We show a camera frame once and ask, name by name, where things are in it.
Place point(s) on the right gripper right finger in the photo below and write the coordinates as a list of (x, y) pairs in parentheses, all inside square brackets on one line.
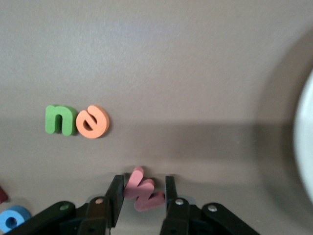
[(172, 210)]

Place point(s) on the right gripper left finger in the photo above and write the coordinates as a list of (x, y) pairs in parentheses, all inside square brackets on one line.
[(117, 195)]

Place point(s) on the pink foam letter w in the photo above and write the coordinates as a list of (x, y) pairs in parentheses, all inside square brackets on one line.
[(144, 193)]

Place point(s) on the orange foam letter e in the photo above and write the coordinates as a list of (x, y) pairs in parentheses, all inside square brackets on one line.
[(100, 129)]

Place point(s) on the green foam letter n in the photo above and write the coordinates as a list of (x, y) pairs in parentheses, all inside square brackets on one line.
[(51, 120)]

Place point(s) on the blue foam letter o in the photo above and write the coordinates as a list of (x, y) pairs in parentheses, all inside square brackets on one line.
[(20, 213)]

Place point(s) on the maroon foam letter z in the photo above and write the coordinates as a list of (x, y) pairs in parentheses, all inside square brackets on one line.
[(2, 194)]

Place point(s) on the brown table cover sheet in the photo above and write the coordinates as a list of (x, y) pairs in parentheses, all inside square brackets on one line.
[(171, 73)]

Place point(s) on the beige round plate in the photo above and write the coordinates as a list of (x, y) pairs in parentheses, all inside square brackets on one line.
[(305, 137)]

